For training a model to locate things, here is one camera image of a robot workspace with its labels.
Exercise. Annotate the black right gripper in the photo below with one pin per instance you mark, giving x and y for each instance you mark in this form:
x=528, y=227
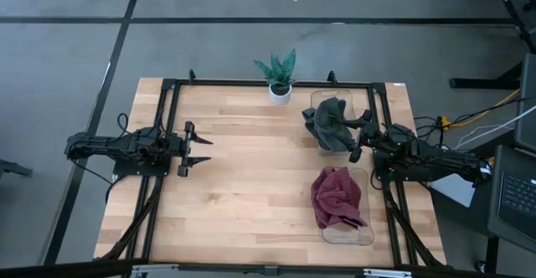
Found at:
x=368, y=135

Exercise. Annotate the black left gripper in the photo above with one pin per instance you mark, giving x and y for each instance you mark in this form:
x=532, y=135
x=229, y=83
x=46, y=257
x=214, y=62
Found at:
x=180, y=149

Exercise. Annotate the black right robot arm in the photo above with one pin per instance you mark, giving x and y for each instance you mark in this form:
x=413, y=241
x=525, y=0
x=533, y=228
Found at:
x=444, y=163

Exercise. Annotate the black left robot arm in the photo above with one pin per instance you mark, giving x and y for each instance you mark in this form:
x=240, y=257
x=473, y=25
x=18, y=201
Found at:
x=104, y=146

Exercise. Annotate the clear plastic tray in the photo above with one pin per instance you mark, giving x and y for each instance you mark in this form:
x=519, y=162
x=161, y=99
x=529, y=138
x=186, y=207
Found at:
x=331, y=94
x=364, y=236

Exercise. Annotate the white plant pot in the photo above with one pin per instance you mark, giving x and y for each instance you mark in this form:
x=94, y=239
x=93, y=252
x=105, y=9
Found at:
x=279, y=101

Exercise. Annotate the green snake plant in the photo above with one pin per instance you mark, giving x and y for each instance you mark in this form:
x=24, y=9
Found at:
x=278, y=70

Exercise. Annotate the white flat box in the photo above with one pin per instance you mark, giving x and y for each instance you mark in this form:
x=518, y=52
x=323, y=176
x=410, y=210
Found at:
x=454, y=192

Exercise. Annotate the black floor stand foot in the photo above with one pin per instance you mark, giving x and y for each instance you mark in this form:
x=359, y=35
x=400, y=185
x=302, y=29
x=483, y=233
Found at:
x=481, y=83

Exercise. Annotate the black diagonal stand beam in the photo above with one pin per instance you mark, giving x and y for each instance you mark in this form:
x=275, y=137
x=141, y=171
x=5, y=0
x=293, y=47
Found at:
x=498, y=142

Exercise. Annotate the dark grey screen panel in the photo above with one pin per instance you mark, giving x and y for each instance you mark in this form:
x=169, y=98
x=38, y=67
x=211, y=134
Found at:
x=527, y=110

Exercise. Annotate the dark grey laptop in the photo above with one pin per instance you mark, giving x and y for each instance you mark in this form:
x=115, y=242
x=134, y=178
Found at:
x=519, y=194

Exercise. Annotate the black laptop stand pole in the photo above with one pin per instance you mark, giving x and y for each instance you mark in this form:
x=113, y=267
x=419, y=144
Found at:
x=492, y=253

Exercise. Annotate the dark stand foot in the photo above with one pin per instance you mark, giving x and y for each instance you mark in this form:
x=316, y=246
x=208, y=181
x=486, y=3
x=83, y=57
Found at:
x=12, y=167

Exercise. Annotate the black diagonal stand pole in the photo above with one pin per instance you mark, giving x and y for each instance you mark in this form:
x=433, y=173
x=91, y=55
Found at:
x=508, y=6

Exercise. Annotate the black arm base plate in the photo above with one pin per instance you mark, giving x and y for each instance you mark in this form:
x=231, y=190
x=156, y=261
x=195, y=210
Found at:
x=380, y=176
x=138, y=171

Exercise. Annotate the black aluminium table frame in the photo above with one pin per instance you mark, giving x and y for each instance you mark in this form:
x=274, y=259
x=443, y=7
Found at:
x=209, y=82

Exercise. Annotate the silver frame bracket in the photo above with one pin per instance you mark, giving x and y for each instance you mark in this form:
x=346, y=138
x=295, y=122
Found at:
x=387, y=273
x=155, y=268

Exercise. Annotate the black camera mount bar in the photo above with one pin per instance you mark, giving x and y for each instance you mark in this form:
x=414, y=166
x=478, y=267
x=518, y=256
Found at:
x=63, y=269

